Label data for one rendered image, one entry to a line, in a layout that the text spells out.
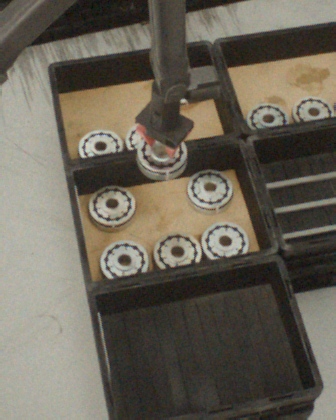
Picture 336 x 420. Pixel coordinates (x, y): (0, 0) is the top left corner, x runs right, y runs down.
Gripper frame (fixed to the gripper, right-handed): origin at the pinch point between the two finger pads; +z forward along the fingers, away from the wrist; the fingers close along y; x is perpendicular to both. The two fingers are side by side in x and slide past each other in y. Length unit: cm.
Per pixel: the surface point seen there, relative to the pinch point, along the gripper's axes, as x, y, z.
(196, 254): 7.6, -14.7, 18.0
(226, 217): -5.4, -14.5, 20.5
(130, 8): -82, 65, 64
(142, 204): 2.3, 2.8, 21.1
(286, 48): -54, -2, 15
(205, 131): -22.9, 2.2, 20.4
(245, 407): 33, -41, 11
